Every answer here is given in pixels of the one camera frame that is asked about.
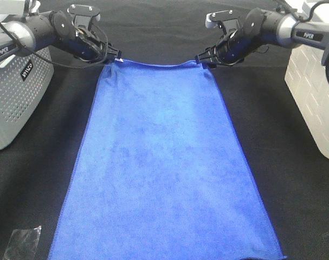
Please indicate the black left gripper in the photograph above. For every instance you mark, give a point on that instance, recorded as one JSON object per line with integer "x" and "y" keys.
{"x": 112, "y": 54}

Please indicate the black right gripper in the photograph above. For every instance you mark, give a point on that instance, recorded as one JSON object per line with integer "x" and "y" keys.
{"x": 206, "y": 58}

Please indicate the blue microfibre towel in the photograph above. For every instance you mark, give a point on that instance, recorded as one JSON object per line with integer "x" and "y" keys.
{"x": 160, "y": 174}

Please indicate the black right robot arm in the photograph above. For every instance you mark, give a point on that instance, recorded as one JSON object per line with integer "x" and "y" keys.
{"x": 243, "y": 36}

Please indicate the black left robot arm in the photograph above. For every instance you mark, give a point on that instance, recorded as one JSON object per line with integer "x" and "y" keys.
{"x": 69, "y": 31}

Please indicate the grey perforated laundry basket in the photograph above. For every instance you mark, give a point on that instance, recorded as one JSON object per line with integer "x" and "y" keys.
{"x": 23, "y": 80}

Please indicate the white plastic storage bin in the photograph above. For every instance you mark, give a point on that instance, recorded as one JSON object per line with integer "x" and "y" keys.
{"x": 306, "y": 80}

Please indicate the black felt table mat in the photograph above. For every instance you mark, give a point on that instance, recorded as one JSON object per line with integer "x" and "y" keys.
{"x": 291, "y": 173}

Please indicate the clear tape strip left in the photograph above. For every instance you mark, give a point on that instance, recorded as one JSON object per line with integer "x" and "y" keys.
{"x": 22, "y": 244}

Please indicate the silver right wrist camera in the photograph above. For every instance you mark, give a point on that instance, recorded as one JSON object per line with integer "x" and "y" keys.
{"x": 227, "y": 20}

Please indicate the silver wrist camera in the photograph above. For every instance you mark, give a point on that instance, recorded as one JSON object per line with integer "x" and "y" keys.
{"x": 227, "y": 20}
{"x": 83, "y": 16}

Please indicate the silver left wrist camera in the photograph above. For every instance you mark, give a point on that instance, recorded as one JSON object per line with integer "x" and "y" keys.
{"x": 83, "y": 16}

